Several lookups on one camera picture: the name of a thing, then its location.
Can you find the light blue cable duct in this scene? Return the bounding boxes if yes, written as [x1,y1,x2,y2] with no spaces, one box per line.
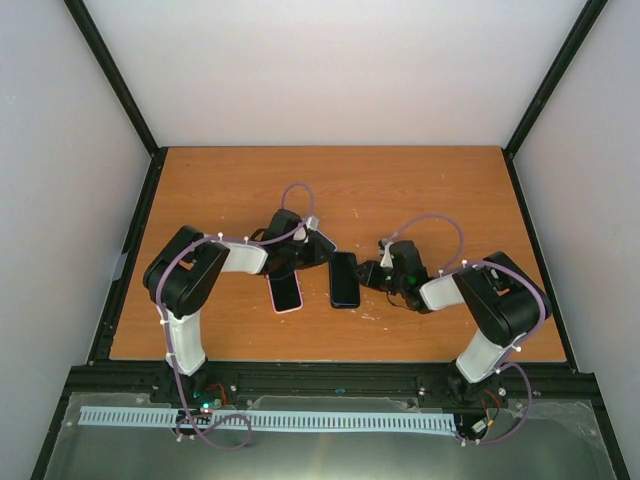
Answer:
[77,406,456,436]

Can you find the black frame post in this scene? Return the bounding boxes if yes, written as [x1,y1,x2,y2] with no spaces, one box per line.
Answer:
[503,0,610,160]
[62,0,169,161]

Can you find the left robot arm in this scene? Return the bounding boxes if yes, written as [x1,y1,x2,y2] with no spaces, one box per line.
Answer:
[143,208,337,403]

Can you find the black phone case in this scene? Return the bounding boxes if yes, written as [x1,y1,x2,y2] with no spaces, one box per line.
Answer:
[328,251,362,309]

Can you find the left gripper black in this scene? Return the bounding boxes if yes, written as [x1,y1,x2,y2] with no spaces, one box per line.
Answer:
[281,238,335,271]

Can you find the pink translucent phone case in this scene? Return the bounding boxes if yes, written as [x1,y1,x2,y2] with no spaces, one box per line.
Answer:
[267,269,305,315]

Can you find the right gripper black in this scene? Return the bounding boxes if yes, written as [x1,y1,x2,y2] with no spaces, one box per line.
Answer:
[351,260,406,295]

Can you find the right black frame post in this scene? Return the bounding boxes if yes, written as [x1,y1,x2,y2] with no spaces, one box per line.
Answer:
[503,0,610,160]

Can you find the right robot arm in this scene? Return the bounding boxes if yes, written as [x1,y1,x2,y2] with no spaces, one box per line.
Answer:
[355,241,552,405]

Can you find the left black frame post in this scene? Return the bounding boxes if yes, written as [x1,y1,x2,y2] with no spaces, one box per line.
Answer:
[62,0,169,161]

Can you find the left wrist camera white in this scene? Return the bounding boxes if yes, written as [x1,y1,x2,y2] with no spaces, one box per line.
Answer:
[293,215,319,243]

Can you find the light blue phone case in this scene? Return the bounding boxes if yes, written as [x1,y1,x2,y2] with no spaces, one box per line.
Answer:
[313,231,337,254]

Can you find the black front rail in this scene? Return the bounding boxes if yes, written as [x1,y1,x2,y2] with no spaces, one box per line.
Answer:
[59,361,604,413]

